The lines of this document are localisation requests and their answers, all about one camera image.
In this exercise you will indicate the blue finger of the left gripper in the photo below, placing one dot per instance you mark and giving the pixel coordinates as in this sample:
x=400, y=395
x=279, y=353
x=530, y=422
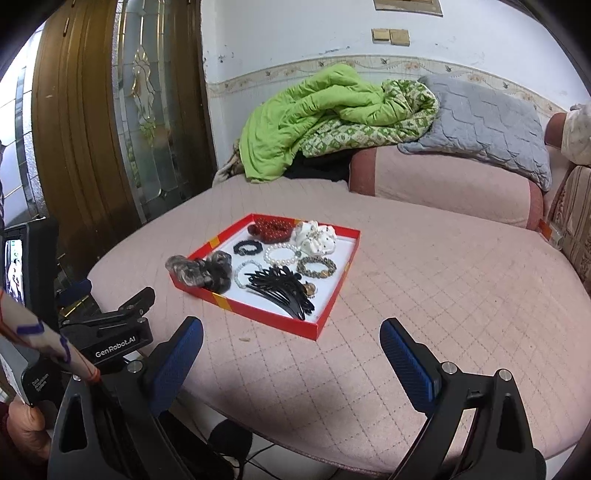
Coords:
x=73, y=293

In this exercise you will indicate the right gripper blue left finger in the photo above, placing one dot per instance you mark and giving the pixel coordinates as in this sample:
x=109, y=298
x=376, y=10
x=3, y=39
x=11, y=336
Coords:
x=169, y=364

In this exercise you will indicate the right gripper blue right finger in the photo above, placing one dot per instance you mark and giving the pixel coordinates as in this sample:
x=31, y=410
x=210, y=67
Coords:
x=414, y=364

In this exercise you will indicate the grey black organza scrunchie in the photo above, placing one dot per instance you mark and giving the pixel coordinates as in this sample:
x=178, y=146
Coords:
x=213, y=273

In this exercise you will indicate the black claw hair clip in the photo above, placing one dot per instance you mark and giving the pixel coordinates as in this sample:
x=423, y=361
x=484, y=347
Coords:
x=283, y=287

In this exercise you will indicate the red shallow tray box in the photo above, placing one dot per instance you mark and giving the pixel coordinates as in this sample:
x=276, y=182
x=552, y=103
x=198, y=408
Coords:
x=248, y=255

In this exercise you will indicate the gold charm trinket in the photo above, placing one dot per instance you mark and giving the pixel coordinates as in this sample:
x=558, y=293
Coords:
x=310, y=289

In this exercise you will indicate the red dotted scrunchie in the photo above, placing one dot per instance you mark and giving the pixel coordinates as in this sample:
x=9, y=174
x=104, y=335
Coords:
x=271, y=230

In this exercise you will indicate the white spotted scrunchie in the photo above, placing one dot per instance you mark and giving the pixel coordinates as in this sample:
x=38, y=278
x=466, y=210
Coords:
x=314, y=239

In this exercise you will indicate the person left hand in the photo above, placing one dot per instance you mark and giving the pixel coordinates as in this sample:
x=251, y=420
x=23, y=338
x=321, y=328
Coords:
x=27, y=430

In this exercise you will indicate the phone mounted on gripper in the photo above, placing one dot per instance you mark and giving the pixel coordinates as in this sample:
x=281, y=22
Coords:
x=30, y=267

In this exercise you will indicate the patterned sleeve with blue marks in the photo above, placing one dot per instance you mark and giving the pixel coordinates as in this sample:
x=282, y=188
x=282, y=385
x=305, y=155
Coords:
x=20, y=326

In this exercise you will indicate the pink quilted mattress cover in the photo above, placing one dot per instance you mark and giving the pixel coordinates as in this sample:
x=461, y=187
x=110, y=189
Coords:
x=481, y=294

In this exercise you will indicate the wooden glass door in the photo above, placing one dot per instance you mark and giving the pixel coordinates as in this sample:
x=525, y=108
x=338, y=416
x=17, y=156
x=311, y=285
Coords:
x=120, y=124

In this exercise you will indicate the plastic bottle orange label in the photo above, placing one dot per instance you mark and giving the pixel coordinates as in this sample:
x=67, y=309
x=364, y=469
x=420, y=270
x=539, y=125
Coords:
x=552, y=234

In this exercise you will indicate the pink bolster cushion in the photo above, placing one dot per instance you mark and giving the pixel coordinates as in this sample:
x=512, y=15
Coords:
x=449, y=183

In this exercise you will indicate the striped floral sofa cushion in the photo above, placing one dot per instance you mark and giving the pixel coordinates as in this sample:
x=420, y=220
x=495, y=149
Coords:
x=571, y=221

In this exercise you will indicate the grey quilted pillow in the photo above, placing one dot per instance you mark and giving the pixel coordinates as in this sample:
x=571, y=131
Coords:
x=486, y=125

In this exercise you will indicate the white patterned cloth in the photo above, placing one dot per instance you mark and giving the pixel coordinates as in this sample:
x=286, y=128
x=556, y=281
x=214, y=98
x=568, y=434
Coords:
x=576, y=136

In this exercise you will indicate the green quilted blanket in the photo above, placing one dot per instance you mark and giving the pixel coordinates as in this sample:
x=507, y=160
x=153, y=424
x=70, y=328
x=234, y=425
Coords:
x=332, y=111

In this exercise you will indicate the beige wall switch plates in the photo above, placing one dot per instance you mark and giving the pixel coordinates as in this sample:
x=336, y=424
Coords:
x=396, y=37

